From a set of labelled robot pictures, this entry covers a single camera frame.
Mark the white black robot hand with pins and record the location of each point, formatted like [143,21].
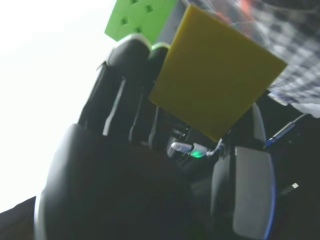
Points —
[120,180]

